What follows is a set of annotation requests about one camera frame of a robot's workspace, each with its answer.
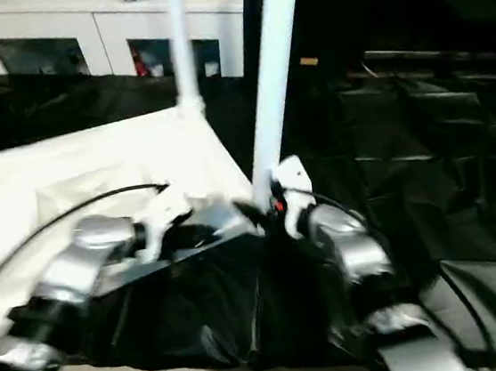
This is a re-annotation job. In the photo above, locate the white plastic table leg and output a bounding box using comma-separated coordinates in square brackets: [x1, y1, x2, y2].
[230, 0, 328, 214]
[162, 0, 208, 117]

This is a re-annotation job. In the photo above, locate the white plastic table top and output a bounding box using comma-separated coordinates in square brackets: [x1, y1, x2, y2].
[0, 95, 276, 350]

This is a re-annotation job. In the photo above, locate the black work mat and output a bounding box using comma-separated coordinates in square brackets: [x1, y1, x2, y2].
[0, 16, 496, 371]

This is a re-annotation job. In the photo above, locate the red bottle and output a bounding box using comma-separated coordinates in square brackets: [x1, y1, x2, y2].
[132, 47, 149, 78]

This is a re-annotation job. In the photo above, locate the dark low shelf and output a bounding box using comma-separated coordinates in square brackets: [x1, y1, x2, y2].
[361, 36, 496, 76]

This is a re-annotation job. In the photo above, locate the white glass-door cabinet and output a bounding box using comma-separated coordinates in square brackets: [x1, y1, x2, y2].
[0, 0, 256, 106]

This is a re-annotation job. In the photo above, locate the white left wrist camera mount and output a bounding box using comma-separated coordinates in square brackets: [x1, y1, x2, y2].
[131, 186, 199, 265]

